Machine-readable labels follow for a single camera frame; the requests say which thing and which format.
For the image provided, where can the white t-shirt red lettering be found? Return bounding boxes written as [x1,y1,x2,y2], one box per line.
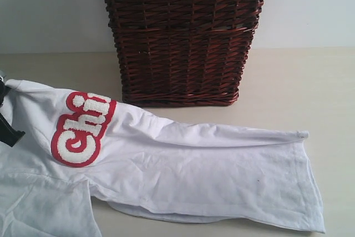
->
[1,79,325,236]

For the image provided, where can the dark brown wicker basket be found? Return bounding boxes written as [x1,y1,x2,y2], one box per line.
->
[105,0,264,107]

